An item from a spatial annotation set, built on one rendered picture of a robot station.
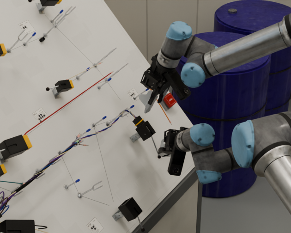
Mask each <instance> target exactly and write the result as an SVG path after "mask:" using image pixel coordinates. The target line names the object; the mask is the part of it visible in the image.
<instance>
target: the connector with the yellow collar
mask: <svg viewBox="0 0 291 233"><path fill-rule="evenodd" d="M141 120H142V118H141V117H140V116H138V117H136V118H135V119H134V120H133V121H132V122H133V123H134V124H135V125H136V124H137V123H138V122H140V121H141ZM144 122H145V121H144V120H142V121H141V122H140V123H139V124H138V125H136V127H139V126H141V125H142V124H143V123H144Z"/></svg>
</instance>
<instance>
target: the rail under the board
mask: <svg viewBox="0 0 291 233"><path fill-rule="evenodd" d="M197 179H198V175H197V173H196V169H195V167H194V168H193V169H192V170H191V171H190V172H189V173H188V175H187V176H186V177H185V178H184V179H183V180H182V181H181V182H180V183H179V184H178V185H177V186H176V187H175V188H174V189H173V190H172V191H171V192H170V193H169V194H168V195H167V196H166V197H165V198H164V199H163V200H162V201H161V202H160V204H159V205H158V206H157V207H156V208H155V209H154V210H153V211H152V212H151V213H150V214H149V215H148V216H147V217H146V218H145V219H144V220H143V221H142V222H141V225H142V227H143V228H144V229H145V231H144V232H142V231H141V226H140V224H139V225H138V226H137V227H136V228H135V229H134V230H133V231H132V232H131V233H149V231H150V230H151V229H152V228H153V227H154V226H155V225H156V224H157V223H158V222H159V221H160V220H161V218H162V217H163V216H164V215H165V214H166V213H167V212H168V211H169V210H170V209H171V208H172V206H173V205H174V204H175V203H176V202H177V201H178V200H179V199H180V198H181V197H182V196H183V195H184V193H185V192H186V191H187V190H188V189H189V188H190V187H191V186H192V185H193V184H194V183H195V181H196V180H197Z"/></svg>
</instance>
